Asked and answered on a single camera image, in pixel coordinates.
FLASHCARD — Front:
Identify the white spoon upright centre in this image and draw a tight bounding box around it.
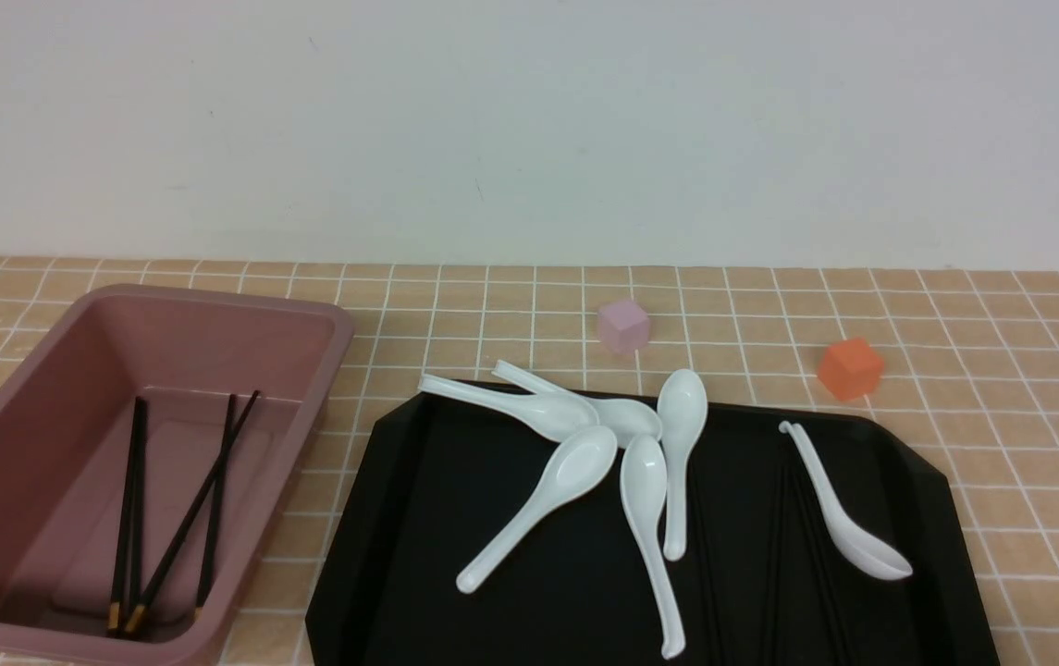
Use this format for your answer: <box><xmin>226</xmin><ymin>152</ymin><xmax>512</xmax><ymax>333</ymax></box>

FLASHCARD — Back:
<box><xmin>657</xmin><ymin>368</ymin><xmax>708</xmax><ymax>561</ymax></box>

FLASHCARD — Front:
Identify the pink plastic bin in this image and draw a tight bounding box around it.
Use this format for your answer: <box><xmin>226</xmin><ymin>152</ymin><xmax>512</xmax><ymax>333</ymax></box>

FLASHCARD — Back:
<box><xmin>0</xmin><ymin>284</ymin><xmax>354</xmax><ymax>665</ymax></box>

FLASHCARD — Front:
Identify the black chopstick diagonal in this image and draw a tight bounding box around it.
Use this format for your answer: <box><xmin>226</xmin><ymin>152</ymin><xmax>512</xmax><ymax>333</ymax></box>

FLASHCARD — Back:
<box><xmin>119</xmin><ymin>389</ymin><xmax>262</xmax><ymax>640</ymax></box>

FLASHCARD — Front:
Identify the pink cube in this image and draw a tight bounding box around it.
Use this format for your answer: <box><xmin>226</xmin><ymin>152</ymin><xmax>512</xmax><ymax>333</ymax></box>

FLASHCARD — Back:
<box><xmin>597</xmin><ymin>298</ymin><xmax>651</xmax><ymax>354</ymax></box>

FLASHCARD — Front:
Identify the black chopstick right in bin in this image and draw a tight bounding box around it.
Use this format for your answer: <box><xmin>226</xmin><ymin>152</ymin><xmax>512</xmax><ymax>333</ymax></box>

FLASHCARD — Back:
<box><xmin>192</xmin><ymin>395</ymin><xmax>238</xmax><ymax>622</ymax></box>

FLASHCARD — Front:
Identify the white spoon top middle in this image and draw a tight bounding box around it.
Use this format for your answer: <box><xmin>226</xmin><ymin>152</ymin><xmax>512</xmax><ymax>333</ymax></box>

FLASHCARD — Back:
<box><xmin>492</xmin><ymin>360</ymin><xmax>663</xmax><ymax>450</ymax></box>

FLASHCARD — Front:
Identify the black chopstick far left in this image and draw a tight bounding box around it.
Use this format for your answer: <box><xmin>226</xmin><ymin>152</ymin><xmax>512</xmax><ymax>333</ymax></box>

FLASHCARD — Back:
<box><xmin>106</xmin><ymin>397</ymin><xmax>145</xmax><ymax>640</ymax></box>

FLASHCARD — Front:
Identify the orange cube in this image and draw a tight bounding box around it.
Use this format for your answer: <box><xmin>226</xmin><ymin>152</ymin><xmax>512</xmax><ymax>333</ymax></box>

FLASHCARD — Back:
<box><xmin>816</xmin><ymin>337</ymin><xmax>885</xmax><ymax>401</ymax></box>

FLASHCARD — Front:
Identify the white spoon right side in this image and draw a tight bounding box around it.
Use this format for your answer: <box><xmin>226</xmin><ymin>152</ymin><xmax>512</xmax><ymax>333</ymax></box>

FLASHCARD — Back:
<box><xmin>779</xmin><ymin>420</ymin><xmax>914</xmax><ymax>581</ymax></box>

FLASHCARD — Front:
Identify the black plastic tray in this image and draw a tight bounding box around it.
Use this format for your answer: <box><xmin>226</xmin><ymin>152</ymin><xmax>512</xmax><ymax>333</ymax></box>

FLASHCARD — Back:
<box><xmin>306</xmin><ymin>393</ymin><xmax>999</xmax><ymax>665</ymax></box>

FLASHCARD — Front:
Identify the white spoon centre long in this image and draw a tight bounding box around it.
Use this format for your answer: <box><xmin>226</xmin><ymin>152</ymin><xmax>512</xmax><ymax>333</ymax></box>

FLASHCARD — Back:
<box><xmin>621</xmin><ymin>435</ymin><xmax>686</xmax><ymax>660</ymax></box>

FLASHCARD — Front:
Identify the white spoon lower left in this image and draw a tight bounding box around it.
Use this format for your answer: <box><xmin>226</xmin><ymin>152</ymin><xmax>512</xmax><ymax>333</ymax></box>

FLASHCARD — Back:
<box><xmin>456</xmin><ymin>425</ymin><xmax>618</xmax><ymax>594</ymax></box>

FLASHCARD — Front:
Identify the white spoon top left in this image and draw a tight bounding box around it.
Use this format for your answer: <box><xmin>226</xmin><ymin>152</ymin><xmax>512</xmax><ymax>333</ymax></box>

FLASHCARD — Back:
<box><xmin>419</xmin><ymin>374</ymin><xmax>599</xmax><ymax>442</ymax></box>

